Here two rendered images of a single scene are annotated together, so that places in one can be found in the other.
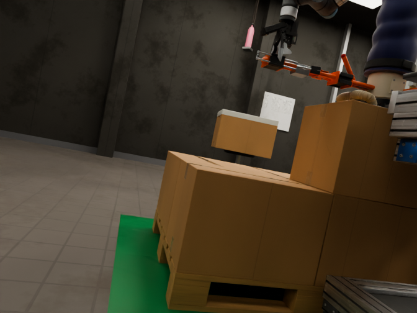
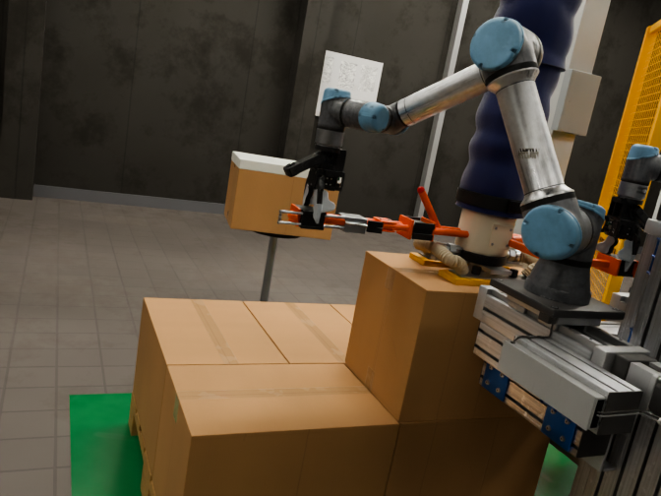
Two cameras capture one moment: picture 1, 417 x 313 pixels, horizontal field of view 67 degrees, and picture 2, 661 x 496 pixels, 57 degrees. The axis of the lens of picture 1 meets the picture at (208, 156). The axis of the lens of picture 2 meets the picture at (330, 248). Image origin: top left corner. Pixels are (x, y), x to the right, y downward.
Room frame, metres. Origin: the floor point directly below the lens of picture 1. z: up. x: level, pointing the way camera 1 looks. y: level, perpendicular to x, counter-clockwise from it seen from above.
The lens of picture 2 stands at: (-0.19, 0.05, 1.37)
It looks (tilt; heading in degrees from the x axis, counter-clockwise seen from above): 13 degrees down; 349
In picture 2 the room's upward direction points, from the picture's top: 10 degrees clockwise
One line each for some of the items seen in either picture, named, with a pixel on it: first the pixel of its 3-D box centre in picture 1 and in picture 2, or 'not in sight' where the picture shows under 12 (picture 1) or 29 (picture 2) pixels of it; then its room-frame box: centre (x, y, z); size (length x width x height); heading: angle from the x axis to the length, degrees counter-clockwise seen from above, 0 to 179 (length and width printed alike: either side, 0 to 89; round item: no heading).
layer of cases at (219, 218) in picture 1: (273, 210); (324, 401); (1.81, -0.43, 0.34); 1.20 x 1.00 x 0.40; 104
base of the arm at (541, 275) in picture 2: not in sight; (561, 275); (1.10, -0.77, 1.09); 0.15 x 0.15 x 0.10
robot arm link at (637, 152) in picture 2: not in sight; (641, 164); (1.41, -1.12, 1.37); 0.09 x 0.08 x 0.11; 72
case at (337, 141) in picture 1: (370, 156); (461, 332); (1.59, -0.79, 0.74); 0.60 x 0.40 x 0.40; 103
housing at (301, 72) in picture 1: (300, 70); (351, 222); (1.51, -0.34, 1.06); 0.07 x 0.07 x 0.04; 12
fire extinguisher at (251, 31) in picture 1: (249, 36); not in sight; (6.54, -0.34, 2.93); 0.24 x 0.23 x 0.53; 14
